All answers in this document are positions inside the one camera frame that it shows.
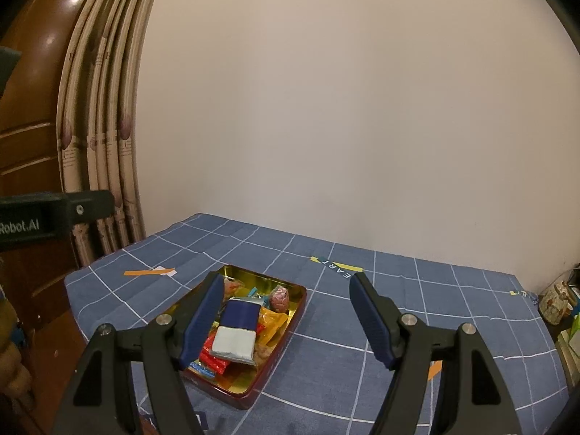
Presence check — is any red snack packet gold print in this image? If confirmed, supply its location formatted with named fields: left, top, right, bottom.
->
left=199, top=331, right=230, bottom=376

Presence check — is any navy and mint snack pack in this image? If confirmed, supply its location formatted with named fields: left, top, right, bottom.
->
left=211, top=299, right=261, bottom=365

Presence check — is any pink candy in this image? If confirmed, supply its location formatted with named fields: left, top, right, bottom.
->
left=268, top=285, right=290, bottom=313

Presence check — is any orange tape strip right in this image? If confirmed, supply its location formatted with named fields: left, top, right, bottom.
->
left=428, top=360, right=442, bottom=381

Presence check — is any orange tape strip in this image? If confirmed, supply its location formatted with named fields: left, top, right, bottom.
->
left=124, top=268, right=176, bottom=277
left=428, top=360, right=442, bottom=381

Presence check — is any orange tape strip left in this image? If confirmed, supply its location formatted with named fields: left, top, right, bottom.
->
left=124, top=268, right=176, bottom=277

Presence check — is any blue grid tablecloth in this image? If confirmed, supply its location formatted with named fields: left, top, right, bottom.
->
left=65, top=214, right=568, bottom=434

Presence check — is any gold toffee tin box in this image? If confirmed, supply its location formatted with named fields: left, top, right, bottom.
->
left=184, top=264, right=308, bottom=410

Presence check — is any orange snack packet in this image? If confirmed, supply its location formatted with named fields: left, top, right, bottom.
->
left=257, top=306, right=288, bottom=346

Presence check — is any beige patterned curtain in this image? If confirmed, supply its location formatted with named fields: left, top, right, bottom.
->
left=56, top=0, right=154, bottom=266

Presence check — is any brown wooden door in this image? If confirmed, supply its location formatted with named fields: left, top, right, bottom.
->
left=1, top=0, right=86, bottom=434

